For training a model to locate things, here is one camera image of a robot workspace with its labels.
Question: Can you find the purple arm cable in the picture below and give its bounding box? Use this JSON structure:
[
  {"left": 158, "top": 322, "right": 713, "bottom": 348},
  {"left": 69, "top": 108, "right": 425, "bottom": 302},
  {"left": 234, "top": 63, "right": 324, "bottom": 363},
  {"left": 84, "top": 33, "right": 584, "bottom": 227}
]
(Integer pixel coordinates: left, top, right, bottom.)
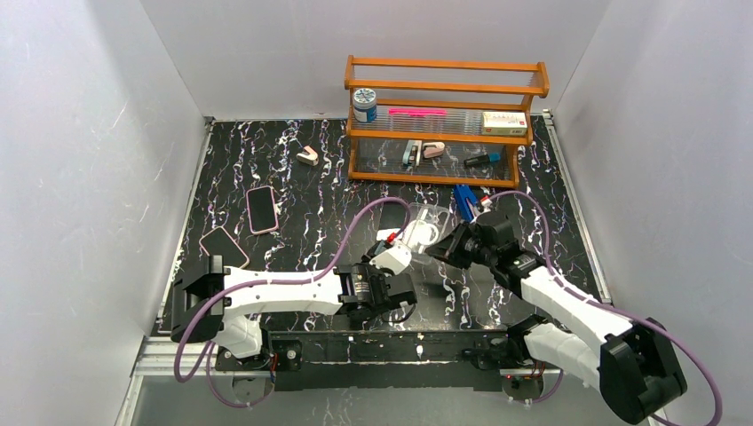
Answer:
[
  {"left": 482, "top": 190, "right": 724, "bottom": 426},
  {"left": 176, "top": 196, "right": 412, "bottom": 410}
]

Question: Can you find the black marker pen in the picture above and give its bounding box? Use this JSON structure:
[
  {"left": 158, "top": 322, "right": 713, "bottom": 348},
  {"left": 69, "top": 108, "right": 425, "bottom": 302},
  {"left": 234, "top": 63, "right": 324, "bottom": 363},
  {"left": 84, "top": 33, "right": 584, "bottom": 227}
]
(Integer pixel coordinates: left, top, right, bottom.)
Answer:
[{"left": 464, "top": 153, "right": 501, "bottom": 168}]

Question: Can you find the orange wooden shelf rack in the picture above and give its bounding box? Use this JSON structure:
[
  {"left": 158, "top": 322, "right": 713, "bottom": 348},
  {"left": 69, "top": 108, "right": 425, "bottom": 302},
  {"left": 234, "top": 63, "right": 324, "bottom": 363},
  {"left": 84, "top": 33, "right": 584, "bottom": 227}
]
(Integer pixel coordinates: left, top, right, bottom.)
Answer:
[{"left": 344, "top": 55, "right": 551, "bottom": 188}]

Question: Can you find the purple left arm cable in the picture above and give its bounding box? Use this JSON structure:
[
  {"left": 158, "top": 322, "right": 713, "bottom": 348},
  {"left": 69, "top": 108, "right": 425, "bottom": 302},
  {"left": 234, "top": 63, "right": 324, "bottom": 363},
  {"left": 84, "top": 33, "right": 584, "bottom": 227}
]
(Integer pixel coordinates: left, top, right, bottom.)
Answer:
[{"left": 176, "top": 196, "right": 412, "bottom": 410}]

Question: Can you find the blue phone case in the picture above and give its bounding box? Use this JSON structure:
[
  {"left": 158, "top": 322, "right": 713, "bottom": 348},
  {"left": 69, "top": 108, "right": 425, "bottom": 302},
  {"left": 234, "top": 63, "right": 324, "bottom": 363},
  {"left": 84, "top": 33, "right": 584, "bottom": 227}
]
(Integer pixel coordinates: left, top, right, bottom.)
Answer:
[{"left": 453, "top": 185, "right": 479, "bottom": 222}]

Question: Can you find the pink utility knife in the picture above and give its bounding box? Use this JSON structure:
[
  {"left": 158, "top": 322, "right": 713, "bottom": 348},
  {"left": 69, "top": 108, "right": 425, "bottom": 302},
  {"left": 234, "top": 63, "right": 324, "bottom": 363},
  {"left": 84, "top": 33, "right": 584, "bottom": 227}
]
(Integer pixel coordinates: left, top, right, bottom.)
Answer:
[{"left": 388, "top": 107, "right": 447, "bottom": 117}]

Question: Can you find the phone in beige case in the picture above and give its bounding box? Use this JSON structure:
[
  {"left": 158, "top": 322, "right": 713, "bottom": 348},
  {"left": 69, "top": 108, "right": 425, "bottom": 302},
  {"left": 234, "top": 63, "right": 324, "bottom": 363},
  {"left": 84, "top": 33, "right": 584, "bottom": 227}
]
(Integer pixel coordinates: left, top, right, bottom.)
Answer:
[{"left": 199, "top": 226, "right": 250, "bottom": 268}]

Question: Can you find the pink white stapler on table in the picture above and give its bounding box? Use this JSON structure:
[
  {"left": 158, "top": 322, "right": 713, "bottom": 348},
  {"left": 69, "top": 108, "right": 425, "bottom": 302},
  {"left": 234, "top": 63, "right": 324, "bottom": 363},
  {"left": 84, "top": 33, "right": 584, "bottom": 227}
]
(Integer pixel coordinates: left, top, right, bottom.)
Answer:
[{"left": 296, "top": 146, "right": 320, "bottom": 166}]

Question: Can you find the white cardboard box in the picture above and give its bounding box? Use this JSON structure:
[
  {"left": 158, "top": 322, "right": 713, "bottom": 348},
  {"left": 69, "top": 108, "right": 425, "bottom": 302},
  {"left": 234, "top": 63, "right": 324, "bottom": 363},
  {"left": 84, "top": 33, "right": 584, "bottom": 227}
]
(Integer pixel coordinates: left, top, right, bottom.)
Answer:
[{"left": 481, "top": 111, "right": 527, "bottom": 137}]

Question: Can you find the blue jar with white lid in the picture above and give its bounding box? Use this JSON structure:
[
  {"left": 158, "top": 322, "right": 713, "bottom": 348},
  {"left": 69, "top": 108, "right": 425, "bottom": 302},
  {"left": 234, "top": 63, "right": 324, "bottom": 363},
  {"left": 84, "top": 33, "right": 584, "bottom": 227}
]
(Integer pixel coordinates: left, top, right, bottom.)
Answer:
[{"left": 352, "top": 88, "right": 377, "bottom": 123}]

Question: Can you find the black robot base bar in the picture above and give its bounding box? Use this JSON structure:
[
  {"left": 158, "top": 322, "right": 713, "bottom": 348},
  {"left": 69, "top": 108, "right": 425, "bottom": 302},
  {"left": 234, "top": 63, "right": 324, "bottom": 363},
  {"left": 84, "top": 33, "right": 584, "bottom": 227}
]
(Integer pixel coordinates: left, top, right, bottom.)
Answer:
[{"left": 216, "top": 330, "right": 559, "bottom": 398}]

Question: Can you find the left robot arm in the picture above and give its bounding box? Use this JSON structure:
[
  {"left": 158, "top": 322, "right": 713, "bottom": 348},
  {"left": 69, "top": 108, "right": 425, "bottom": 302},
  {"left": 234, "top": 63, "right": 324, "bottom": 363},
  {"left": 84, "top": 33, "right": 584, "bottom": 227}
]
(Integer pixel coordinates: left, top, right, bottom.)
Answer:
[{"left": 170, "top": 256, "right": 417, "bottom": 359}]

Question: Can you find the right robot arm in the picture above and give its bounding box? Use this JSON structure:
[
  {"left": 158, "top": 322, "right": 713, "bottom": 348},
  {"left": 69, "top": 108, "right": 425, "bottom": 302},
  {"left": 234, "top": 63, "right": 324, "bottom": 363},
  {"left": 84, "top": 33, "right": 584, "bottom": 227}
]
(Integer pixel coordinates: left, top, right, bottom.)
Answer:
[{"left": 425, "top": 212, "right": 687, "bottom": 424}]

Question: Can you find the phone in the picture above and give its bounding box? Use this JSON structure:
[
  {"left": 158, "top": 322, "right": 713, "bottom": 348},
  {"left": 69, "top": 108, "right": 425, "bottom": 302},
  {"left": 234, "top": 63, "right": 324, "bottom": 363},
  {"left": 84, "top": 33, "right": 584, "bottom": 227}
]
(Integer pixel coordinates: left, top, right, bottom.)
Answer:
[
  {"left": 245, "top": 185, "right": 279, "bottom": 235},
  {"left": 400, "top": 219, "right": 440, "bottom": 254},
  {"left": 376, "top": 201, "right": 406, "bottom": 241},
  {"left": 199, "top": 226, "right": 250, "bottom": 268}
]

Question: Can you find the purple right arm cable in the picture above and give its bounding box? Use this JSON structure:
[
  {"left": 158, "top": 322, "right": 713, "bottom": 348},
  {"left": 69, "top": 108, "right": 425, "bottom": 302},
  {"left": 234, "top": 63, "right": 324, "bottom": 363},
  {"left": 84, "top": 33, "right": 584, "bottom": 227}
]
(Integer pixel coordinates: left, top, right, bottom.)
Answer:
[{"left": 482, "top": 190, "right": 724, "bottom": 426}]

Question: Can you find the light blue stapler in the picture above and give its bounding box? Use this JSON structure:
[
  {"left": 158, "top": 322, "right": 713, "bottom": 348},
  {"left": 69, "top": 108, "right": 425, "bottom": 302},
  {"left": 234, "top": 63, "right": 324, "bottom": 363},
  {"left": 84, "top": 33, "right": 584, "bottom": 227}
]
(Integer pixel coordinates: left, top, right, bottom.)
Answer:
[{"left": 402, "top": 140, "right": 417, "bottom": 167}]

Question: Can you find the phone in pink case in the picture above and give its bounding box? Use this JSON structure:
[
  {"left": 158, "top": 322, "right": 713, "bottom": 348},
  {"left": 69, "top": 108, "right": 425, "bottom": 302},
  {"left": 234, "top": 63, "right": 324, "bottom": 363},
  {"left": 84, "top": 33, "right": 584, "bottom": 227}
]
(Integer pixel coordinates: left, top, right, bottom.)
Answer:
[{"left": 245, "top": 185, "right": 279, "bottom": 235}]

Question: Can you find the clear magsafe phone case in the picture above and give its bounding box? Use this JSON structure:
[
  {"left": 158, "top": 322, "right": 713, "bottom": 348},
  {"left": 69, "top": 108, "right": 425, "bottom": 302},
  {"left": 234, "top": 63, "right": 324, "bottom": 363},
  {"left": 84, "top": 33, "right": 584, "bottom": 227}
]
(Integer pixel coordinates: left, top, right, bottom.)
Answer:
[{"left": 408, "top": 202, "right": 453, "bottom": 234}]

